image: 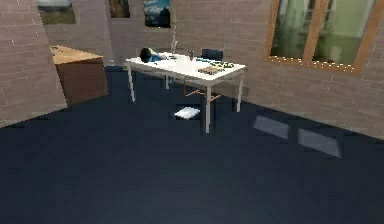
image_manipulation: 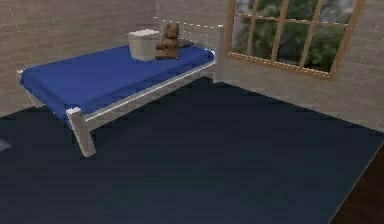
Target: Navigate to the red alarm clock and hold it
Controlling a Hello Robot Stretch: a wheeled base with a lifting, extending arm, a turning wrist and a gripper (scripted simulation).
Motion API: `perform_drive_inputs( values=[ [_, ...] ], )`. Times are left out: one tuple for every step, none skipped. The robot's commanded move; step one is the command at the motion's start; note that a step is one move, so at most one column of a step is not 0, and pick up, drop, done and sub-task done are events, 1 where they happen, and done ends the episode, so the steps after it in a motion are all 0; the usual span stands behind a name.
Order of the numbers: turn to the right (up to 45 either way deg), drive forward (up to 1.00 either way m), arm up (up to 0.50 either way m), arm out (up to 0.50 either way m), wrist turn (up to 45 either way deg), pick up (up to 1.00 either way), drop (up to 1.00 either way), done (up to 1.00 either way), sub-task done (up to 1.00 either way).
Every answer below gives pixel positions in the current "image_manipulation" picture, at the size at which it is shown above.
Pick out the brown teddy bear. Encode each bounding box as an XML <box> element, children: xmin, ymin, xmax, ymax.
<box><xmin>154</xmin><ymin>22</ymin><xmax>181</xmax><ymax>61</ymax></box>

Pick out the white bed with blue cover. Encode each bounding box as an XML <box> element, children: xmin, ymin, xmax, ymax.
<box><xmin>15</xmin><ymin>15</ymin><xmax>225</xmax><ymax>158</ymax></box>

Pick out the wooden framed window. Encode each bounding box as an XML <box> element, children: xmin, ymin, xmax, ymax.
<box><xmin>225</xmin><ymin>0</ymin><xmax>368</xmax><ymax>81</ymax></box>

